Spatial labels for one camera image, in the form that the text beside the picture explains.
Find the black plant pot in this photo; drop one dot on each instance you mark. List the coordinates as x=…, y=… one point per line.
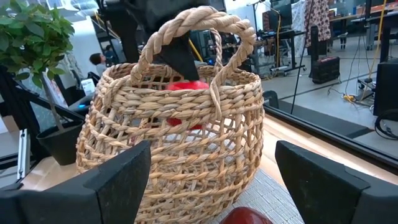
x=60, y=146

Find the long workbench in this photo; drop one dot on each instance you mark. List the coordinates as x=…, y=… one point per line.
x=386, y=40

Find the white lace cloth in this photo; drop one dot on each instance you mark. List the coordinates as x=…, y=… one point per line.
x=298, y=18

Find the black computer tower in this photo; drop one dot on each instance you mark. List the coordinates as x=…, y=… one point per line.
x=387, y=90

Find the black case red lid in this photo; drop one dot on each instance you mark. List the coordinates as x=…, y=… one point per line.
x=326, y=71

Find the person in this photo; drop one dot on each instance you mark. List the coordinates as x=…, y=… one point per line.
x=99, y=63

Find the yellow power plug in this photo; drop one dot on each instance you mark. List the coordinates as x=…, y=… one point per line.
x=349, y=98

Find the large crimson red fruit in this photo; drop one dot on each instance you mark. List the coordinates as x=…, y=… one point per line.
x=186, y=85

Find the dark red bell pepper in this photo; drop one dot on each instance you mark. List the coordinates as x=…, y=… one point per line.
x=245, y=217

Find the black stand base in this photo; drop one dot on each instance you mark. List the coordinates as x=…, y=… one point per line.
x=365, y=88

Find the black desk monitor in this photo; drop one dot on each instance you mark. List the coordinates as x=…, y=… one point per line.
x=281, y=17

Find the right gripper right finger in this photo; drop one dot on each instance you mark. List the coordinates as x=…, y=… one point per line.
x=335, y=199

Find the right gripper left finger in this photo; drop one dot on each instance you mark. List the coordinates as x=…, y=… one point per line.
x=93, y=202

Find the woven wicker basket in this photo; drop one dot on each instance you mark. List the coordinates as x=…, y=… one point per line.
x=186, y=102

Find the black aluminium table frame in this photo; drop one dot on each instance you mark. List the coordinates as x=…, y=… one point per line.
x=326, y=136

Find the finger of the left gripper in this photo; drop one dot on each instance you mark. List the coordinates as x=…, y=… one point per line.
x=180, y=62

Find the black standing desk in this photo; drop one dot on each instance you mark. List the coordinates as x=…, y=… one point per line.
x=292, y=53

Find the silver aluminium extrusion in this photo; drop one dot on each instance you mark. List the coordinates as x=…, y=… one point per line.
x=23, y=155

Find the black frame clamp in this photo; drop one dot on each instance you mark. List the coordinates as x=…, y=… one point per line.
x=271, y=99

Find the tall black column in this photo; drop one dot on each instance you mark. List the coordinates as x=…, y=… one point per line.
x=314, y=43

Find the floral patterned cloth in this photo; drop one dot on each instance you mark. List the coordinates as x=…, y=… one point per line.
x=318, y=25

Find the thin black pole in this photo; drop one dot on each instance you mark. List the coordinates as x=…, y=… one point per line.
x=300, y=62

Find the green leafy plant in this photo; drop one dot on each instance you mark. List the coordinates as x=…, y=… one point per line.
x=31, y=37

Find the grey woven placemat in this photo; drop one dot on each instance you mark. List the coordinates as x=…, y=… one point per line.
x=267, y=199

